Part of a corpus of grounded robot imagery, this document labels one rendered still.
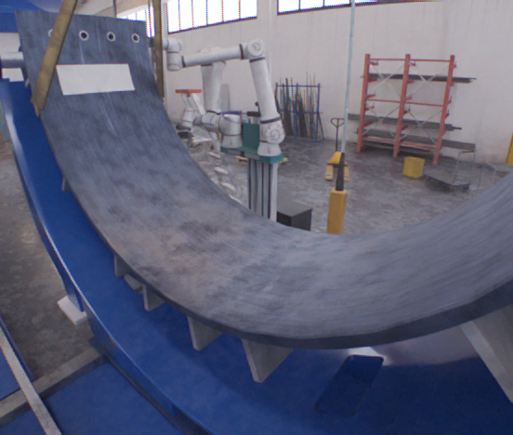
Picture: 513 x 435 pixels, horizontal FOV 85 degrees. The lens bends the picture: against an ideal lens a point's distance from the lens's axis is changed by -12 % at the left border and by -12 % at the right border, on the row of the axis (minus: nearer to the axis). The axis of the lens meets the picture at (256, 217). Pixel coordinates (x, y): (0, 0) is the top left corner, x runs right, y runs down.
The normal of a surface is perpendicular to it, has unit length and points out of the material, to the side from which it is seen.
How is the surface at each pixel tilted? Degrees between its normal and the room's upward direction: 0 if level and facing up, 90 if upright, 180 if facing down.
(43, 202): 55
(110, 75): 75
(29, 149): 69
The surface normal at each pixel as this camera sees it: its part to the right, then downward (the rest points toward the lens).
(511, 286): -0.64, 0.31
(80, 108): 0.70, -0.16
